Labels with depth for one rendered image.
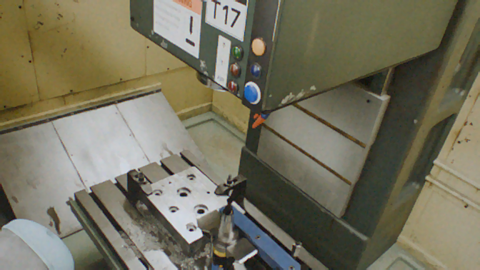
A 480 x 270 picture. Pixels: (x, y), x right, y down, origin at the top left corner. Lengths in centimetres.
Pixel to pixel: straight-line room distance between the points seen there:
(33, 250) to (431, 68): 104
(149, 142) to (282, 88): 146
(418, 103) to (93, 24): 139
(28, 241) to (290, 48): 45
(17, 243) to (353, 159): 107
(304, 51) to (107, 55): 148
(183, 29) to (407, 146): 82
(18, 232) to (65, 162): 136
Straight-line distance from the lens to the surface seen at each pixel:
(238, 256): 94
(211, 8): 71
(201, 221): 100
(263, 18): 61
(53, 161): 195
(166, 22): 83
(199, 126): 248
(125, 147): 202
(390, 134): 134
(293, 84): 68
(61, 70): 198
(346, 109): 135
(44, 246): 60
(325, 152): 147
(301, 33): 64
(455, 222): 181
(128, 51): 209
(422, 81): 125
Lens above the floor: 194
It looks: 33 degrees down
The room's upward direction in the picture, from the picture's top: 8 degrees clockwise
